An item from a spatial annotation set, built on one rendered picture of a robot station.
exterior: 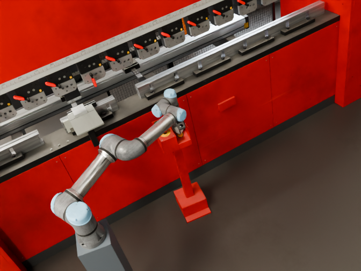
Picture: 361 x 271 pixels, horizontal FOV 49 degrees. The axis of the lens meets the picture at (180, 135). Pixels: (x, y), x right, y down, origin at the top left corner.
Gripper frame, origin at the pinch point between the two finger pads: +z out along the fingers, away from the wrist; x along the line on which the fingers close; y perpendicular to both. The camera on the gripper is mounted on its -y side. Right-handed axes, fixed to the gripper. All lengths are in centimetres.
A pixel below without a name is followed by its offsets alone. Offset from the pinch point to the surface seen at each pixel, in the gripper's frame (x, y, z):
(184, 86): -17.2, 30.6, -11.7
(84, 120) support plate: 56, 18, -25
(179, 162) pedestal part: 6.5, -3.5, 22.9
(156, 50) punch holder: -5, 39, -42
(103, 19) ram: 21, 39, -76
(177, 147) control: 5.7, -6.9, 3.8
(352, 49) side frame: -164, 35, 18
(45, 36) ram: 56, 35, -79
